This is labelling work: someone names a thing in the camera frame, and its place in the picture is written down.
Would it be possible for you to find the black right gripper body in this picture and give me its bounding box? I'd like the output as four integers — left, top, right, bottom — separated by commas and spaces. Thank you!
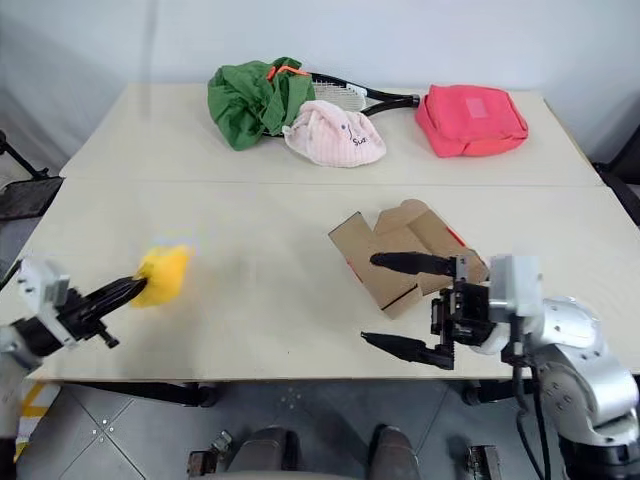
430, 254, 497, 348

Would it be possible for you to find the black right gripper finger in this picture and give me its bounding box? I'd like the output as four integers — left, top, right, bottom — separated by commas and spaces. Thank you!
369, 251, 459, 279
360, 331, 456, 372

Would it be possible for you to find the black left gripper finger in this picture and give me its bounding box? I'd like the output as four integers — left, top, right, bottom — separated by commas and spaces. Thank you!
91, 284, 149, 322
83, 277, 149, 309

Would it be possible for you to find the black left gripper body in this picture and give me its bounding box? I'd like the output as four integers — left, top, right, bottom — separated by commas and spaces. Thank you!
49, 288, 122, 350

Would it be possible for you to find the yellow soft item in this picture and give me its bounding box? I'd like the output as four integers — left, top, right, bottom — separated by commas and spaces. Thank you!
130, 243, 196, 309

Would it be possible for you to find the brown cardboard box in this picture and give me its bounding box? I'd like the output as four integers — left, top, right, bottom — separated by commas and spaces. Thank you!
327, 198, 493, 320

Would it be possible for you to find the yellow floor tape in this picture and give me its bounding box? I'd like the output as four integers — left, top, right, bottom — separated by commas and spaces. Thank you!
13, 381, 62, 462

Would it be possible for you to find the dark rounded shape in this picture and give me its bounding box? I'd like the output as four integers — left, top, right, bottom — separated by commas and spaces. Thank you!
233, 424, 302, 475
371, 424, 419, 480

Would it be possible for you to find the pink striped towel cap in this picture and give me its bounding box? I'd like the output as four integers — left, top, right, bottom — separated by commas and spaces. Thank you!
282, 99, 388, 168

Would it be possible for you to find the red fabric pouch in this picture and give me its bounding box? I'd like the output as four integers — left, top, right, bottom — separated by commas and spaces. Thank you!
414, 83, 530, 159

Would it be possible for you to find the black tennis racket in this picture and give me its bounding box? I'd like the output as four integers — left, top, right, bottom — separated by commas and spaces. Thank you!
259, 71, 422, 138

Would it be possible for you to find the black chair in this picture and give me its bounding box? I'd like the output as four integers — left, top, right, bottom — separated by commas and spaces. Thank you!
591, 141, 640, 227

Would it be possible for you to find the green cloth bag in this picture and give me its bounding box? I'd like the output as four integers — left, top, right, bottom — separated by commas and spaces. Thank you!
207, 55, 317, 151

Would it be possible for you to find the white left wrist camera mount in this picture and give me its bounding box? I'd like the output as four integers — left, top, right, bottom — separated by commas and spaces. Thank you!
13, 256, 80, 347

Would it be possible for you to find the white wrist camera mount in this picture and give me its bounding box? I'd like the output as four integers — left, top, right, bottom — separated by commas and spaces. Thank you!
13, 256, 80, 347
487, 254, 545, 319

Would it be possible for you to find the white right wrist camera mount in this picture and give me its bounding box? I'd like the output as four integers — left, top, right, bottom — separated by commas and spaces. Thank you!
487, 254, 545, 319

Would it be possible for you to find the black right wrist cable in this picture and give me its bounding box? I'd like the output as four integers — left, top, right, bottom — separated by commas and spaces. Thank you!
501, 317, 554, 480

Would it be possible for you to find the small metal foot bracket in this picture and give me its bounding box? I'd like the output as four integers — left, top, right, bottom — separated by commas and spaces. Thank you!
464, 443, 502, 477
186, 429, 234, 477

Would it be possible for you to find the orange strap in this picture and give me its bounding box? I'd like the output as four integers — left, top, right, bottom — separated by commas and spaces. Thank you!
266, 63, 309, 82

